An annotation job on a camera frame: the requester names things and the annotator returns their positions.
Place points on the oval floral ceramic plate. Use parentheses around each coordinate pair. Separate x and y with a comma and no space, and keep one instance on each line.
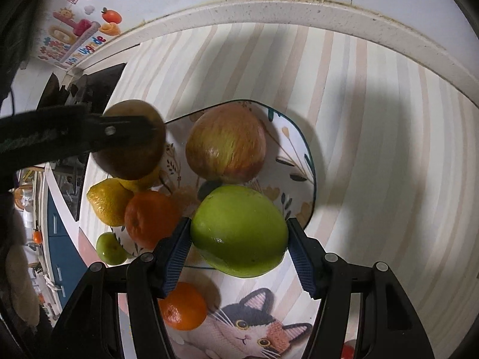
(287,178)

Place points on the orange tangerine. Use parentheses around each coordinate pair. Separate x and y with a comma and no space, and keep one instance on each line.
(149,217)
(184,308)

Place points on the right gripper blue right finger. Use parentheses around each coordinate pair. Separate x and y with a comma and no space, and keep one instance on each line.
(301,249)

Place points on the blue kitchen cabinet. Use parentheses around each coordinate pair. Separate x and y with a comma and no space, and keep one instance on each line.
(68,267)

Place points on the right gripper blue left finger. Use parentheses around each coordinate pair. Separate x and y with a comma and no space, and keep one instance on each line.
(178,250)

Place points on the black gas stove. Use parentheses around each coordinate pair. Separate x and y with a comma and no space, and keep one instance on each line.
(93,91)

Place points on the red cherry tomato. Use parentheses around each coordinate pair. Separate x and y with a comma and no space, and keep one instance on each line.
(348,352)

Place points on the orange on far counter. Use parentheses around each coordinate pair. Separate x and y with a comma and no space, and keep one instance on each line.
(37,237)

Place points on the brown red apple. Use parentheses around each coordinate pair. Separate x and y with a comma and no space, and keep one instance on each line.
(133,163)
(228,144)

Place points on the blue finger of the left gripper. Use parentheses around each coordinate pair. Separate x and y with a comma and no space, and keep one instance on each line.
(106,132)

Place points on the yellow lemon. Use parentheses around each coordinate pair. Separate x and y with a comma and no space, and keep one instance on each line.
(109,200)
(143,184)

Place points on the green apple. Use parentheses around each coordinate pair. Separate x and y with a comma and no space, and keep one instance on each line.
(109,250)
(239,232)

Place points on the striped cat table mat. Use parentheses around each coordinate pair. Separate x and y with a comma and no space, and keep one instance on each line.
(394,145)

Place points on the colourful wall sticker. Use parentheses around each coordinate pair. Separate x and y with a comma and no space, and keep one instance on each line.
(68,31)

